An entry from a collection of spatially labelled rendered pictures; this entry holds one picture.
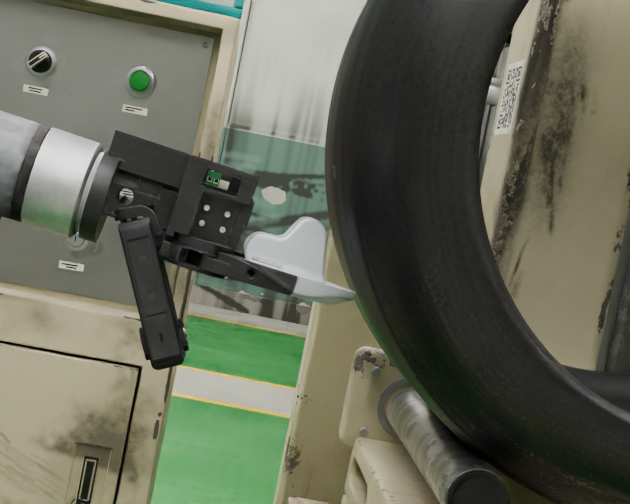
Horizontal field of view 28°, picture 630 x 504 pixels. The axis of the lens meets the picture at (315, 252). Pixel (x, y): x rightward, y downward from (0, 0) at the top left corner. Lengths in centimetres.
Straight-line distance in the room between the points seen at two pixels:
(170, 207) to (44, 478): 66
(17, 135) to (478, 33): 34
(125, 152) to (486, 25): 28
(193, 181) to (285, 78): 903
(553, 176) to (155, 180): 46
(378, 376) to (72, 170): 42
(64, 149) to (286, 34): 906
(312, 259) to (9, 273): 68
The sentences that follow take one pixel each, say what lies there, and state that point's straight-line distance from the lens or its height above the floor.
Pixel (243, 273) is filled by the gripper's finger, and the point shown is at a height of 102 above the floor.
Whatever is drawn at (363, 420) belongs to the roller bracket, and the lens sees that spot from 122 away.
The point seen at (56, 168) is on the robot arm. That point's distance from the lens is 93.
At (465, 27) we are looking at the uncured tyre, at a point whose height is 122.
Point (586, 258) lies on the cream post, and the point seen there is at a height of 107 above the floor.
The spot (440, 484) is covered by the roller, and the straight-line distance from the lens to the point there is 92.
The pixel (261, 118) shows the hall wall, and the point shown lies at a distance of 993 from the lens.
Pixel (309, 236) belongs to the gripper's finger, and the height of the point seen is 106.
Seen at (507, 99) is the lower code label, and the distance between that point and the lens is 132.
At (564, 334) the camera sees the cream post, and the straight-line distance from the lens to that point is 127.
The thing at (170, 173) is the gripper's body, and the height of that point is 108.
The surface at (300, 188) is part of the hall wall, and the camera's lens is 983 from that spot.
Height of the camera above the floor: 109
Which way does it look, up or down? 3 degrees down
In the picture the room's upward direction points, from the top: 11 degrees clockwise
